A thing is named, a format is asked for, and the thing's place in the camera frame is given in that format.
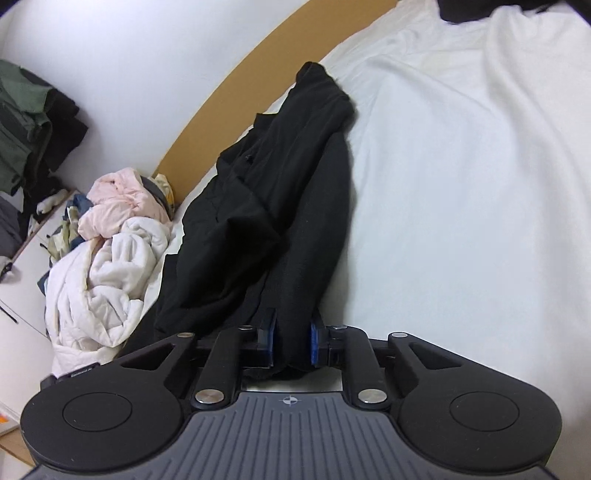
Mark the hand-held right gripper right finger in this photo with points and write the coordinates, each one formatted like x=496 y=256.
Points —
x=317 y=341

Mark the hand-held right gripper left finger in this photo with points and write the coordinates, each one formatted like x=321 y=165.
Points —
x=268 y=341

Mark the black coat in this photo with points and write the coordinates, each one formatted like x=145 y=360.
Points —
x=277 y=207

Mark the white cabinet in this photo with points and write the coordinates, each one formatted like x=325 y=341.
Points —
x=23 y=295

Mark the white duvet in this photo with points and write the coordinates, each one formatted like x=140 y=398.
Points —
x=111 y=277

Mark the blue beige patterned cloth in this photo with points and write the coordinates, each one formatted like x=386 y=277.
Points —
x=64 y=230

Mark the white fluffy item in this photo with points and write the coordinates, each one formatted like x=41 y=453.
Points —
x=51 y=201

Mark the grey blue cloth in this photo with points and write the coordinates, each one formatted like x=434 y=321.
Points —
x=154 y=194

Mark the pink cloth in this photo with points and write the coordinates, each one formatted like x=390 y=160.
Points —
x=120 y=198

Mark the black hanging garment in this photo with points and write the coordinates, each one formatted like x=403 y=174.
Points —
x=64 y=124

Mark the green jacket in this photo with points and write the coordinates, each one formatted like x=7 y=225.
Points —
x=18 y=115

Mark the dark cloth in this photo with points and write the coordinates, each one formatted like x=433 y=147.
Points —
x=485 y=9

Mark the wooden bed frame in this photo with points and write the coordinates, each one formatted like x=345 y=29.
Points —
x=221 y=106

